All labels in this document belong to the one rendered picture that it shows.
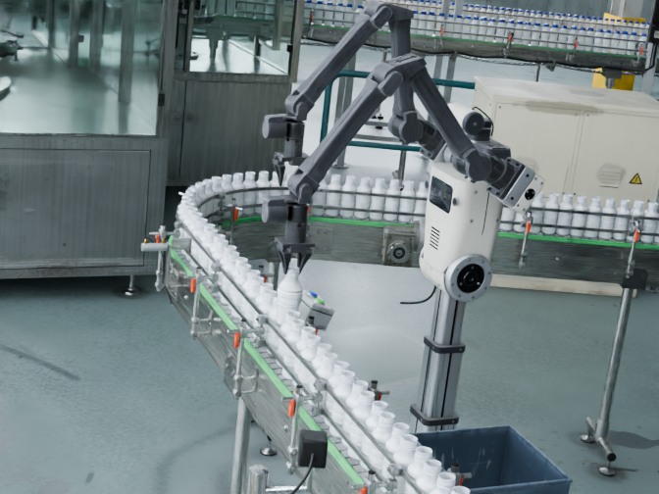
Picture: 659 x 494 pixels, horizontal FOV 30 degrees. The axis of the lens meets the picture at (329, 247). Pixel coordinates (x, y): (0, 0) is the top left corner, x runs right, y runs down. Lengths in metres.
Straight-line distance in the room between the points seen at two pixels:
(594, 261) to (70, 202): 2.75
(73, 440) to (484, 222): 2.18
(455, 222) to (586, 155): 3.79
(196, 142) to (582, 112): 2.73
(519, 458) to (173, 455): 2.06
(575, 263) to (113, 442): 2.04
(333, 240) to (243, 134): 3.78
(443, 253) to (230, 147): 5.01
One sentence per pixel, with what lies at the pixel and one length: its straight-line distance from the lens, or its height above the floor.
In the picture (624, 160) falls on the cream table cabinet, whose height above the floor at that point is 0.86.
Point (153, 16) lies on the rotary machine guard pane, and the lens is 6.38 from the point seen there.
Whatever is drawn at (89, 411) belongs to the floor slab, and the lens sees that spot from 5.45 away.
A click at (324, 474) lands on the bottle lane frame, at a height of 0.91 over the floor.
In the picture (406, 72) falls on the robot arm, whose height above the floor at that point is 1.84.
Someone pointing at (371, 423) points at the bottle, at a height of 1.12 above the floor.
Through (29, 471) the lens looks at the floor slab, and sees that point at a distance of 4.96.
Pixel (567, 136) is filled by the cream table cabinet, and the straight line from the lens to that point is 7.42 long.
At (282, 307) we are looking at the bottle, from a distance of 3.43.
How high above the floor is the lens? 2.36
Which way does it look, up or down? 17 degrees down
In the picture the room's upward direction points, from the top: 6 degrees clockwise
